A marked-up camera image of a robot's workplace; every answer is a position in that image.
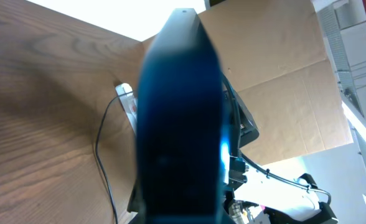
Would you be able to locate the blue smartphone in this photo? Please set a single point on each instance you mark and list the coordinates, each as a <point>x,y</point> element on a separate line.
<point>180,124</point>

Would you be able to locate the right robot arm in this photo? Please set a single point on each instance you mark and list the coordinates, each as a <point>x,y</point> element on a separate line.
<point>253,193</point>

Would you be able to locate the white power strip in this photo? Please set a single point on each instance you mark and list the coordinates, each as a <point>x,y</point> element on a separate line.
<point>128,101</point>

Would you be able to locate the brown cardboard sheet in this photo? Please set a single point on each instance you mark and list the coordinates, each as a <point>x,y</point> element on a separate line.
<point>273,54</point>

